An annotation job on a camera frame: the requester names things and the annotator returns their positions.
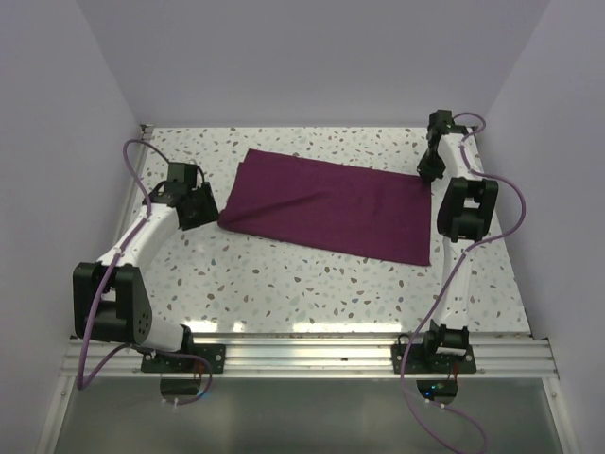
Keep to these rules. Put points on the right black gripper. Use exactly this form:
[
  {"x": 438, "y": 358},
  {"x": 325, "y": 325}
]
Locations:
[{"x": 428, "y": 173}]

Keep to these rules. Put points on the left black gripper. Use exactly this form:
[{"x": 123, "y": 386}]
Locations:
[{"x": 209, "y": 213}]

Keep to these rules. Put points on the purple surgical cloth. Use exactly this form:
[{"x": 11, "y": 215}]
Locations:
[{"x": 343, "y": 209}]

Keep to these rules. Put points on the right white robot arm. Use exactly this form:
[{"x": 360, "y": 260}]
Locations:
[{"x": 464, "y": 218}]

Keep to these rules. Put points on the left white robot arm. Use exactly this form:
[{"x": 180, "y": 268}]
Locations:
[{"x": 110, "y": 297}]

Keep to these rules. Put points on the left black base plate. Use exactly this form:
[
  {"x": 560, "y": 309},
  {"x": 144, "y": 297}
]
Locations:
[{"x": 211, "y": 357}]

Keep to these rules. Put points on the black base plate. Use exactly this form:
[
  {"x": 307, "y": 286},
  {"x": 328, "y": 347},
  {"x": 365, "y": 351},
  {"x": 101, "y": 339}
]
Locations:
[
  {"x": 418, "y": 362},
  {"x": 211, "y": 357}
]

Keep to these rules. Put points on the aluminium mounting rail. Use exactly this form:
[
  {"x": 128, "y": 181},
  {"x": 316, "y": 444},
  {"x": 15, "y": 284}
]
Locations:
[{"x": 371, "y": 355}]

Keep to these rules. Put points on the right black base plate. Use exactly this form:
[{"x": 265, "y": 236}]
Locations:
[{"x": 418, "y": 362}]

